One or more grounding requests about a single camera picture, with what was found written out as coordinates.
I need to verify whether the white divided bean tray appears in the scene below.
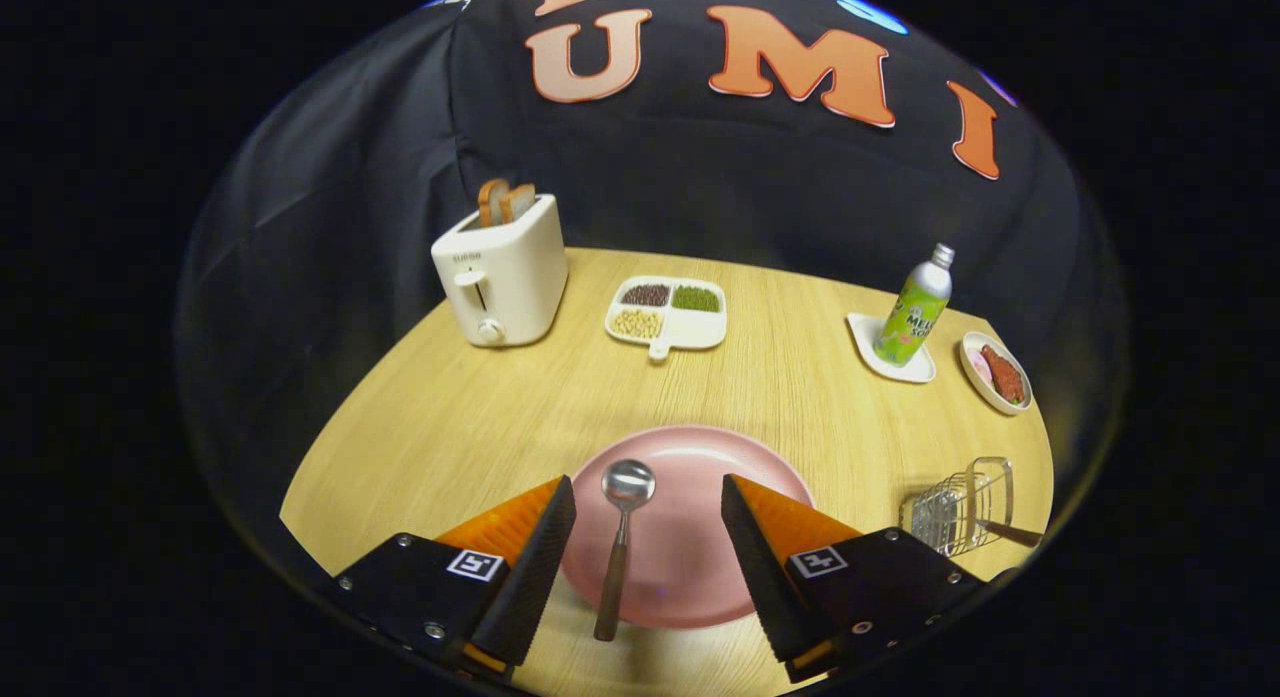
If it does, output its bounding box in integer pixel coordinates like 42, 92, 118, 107
604, 275, 728, 363

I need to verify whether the green soda bottle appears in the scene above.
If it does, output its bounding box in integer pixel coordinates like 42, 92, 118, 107
873, 242, 956, 368

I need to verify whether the wooden handled metal spoon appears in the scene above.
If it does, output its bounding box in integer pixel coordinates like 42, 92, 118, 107
593, 459, 658, 643

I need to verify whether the pink plate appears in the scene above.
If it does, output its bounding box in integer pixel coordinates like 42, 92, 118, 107
560, 425, 816, 630

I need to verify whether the white food plate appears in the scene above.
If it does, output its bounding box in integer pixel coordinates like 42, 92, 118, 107
959, 331, 1034, 416

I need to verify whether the red meat piece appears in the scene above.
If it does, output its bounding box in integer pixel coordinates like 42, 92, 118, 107
980, 344, 1027, 406

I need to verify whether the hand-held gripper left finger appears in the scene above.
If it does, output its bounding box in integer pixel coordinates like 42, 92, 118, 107
333, 475, 578, 678

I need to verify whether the wooden handled metal fork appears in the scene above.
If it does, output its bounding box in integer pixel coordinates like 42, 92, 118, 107
975, 517, 1046, 549

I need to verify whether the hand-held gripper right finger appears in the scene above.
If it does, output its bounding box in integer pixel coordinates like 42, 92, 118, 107
720, 474, 1011, 683

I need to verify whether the metal wire rack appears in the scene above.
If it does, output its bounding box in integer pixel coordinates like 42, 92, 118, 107
898, 456, 1016, 558

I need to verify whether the black backdrop cloth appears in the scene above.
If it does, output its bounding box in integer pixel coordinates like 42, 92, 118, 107
175, 0, 1131, 478

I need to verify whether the white toaster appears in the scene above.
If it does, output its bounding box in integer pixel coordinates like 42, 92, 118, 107
431, 193, 569, 349

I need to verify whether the white square coaster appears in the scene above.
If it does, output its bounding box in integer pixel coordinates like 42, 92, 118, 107
846, 312, 937, 384

